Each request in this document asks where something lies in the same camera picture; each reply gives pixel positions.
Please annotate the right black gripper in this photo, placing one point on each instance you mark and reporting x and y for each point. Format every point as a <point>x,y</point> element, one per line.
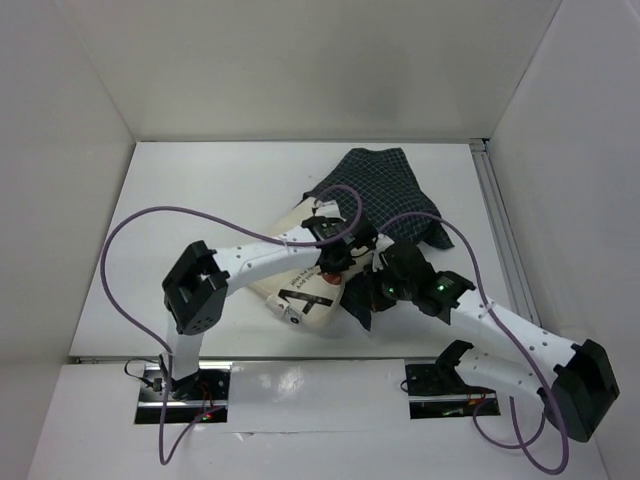
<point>376,293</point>

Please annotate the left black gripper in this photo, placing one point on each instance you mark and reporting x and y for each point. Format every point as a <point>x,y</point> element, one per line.
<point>330,268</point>

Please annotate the cream pillow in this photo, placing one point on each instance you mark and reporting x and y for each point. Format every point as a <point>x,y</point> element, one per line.
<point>306,298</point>

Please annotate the dark checked pillowcase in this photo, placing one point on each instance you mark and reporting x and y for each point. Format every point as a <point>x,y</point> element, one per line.
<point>388,187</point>

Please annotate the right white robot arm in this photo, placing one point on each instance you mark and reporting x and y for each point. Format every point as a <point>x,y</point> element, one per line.
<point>493,347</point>

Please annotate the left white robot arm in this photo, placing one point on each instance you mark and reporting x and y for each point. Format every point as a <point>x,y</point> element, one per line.
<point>197,286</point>

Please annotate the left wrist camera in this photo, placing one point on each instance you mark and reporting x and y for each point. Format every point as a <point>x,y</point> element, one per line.
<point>326,209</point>

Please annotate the aluminium rail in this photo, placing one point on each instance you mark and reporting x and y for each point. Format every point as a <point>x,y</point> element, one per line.
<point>517,283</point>

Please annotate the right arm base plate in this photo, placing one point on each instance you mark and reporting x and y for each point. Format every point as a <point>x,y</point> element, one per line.
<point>430,397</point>

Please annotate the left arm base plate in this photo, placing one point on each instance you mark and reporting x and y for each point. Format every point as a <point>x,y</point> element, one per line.
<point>205,396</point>

